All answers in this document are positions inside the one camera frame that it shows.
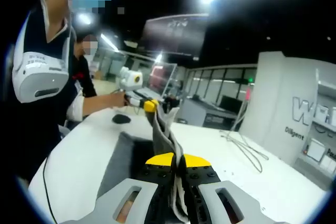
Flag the grey fluffy towel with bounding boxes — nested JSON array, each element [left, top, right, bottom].
[[97, 107, 190, 222]]

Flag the person's left hand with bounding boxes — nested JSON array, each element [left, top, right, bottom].
[[108, 93, 131, 109]]

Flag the transparent tilted panel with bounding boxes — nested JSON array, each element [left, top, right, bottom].
[[148, 62, 178, 99]]

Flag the black computer mouse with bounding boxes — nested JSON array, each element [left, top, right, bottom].
[[112, 113, 131, 124]]

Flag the grey counter desk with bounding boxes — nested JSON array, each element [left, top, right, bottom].
[[181, 95, 239, 130]]

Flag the large hanging dark screen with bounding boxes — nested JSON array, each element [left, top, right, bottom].
[[139, 13, 211, 57]]

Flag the black monitor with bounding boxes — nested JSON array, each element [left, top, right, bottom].
[[219, 95, 244, 111]]

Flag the white chest-worn device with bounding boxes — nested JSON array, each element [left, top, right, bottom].
[[12, 6, 71, 104]]

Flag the person's dark clothing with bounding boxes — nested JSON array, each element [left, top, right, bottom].
[[0, 3, 74, 183]]

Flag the row of white storage boxes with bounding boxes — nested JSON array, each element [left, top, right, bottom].
[[306, 105, 336, 172]]

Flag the grey shelving rack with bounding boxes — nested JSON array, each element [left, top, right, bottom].
[[293, 68, 336, 180]]

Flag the grey cable on table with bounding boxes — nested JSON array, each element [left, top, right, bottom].
[[219, 129, 270, 174]]

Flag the black device cable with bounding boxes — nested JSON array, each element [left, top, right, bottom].
[[41, 153, 58, 224]]

